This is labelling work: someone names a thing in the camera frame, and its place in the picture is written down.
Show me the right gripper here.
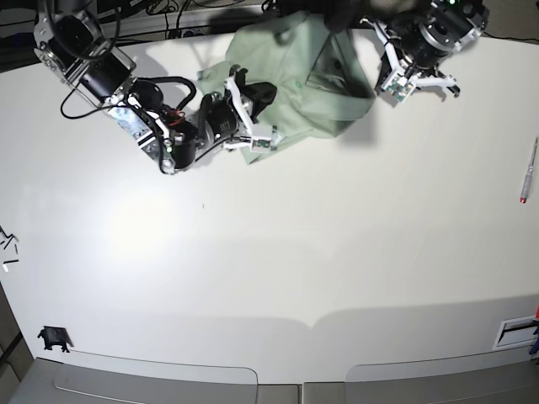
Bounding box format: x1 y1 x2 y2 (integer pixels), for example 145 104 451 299
197 65 277 152

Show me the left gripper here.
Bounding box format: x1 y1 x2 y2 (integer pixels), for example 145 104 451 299
360 16 460 98

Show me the light green T-shirt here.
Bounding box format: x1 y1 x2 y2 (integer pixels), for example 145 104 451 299
196 12 376 164

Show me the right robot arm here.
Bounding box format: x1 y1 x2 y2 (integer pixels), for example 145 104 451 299
34 1 280 175

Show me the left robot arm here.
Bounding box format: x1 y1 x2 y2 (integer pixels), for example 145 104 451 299
360 1 489 103

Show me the small black white stick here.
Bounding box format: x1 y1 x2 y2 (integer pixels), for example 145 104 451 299
2 259 19 273

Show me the black table clamp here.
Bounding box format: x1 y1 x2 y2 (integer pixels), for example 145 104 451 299
37 326 73 353

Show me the grey chair left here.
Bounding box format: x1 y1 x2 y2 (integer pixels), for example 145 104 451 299
53 364 300 403

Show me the grey chair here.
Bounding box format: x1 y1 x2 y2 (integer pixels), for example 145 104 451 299
302 348 538 403
53 364 300 403

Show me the grey chair right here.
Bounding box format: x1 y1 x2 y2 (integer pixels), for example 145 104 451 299
302 348 538 403

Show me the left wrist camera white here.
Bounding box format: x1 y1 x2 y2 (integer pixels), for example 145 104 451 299
381 71 416 103

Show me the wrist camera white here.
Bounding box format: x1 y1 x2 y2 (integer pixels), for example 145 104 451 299
249 125 283 154
381 71 416 103

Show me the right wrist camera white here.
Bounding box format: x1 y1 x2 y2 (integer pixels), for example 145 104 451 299
249 125 283 154

